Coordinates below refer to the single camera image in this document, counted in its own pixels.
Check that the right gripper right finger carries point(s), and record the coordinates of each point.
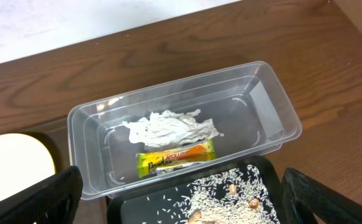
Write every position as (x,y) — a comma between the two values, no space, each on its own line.
(305,199)

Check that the yellow round plate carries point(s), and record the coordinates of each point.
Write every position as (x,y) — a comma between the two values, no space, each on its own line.
(24,161)

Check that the white tissue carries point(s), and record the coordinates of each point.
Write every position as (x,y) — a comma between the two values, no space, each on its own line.
(168,130)

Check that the spilled rice pile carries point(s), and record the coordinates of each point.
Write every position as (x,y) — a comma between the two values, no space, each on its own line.
(238,195)

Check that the black waste tray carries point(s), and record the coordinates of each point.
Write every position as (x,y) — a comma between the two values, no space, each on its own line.
(127,207)

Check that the clear plastic bin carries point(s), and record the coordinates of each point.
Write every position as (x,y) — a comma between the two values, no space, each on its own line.
(247,103)

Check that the green orange snack wrapper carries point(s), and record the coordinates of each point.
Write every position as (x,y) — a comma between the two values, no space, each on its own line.
(166,161)

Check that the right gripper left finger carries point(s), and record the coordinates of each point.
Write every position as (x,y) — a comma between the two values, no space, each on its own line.
(53,200)

